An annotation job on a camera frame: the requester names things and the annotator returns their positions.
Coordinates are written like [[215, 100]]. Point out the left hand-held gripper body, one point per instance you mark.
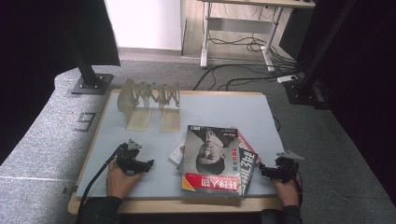
[[129, 160]]

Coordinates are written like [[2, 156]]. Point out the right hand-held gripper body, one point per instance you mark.
[[285, 169]]

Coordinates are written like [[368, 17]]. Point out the dark blue magazine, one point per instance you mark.
[[247, 174]]

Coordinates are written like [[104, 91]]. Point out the red brown magazine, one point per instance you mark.
[[247, 144]]

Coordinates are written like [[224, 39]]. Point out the portrait magazine with red band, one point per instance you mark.
[[211, 155]]

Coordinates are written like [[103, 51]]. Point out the beige expandable book rack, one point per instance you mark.
[[149, 93]]

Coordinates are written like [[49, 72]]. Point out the person's right hand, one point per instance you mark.
[[289, 193]]

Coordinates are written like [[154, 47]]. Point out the person's left hand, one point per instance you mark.
[[120, 183]]

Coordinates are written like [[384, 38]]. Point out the wooden table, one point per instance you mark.
[[155, 206]]

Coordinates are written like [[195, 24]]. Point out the light grey table mat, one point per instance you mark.
[[218, 112]]

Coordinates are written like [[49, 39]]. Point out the white power strip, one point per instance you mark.
[[287, 78]]

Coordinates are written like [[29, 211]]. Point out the black curtain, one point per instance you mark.
[[367, 77], [46, 46]]

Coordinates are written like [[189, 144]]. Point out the grey table bracket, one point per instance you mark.
[[70, 190]]

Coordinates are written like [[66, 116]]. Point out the black metal stand with base plate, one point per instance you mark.
[[88, 81]]

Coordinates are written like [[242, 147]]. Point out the white desk frame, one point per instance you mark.
[[239, 26]]

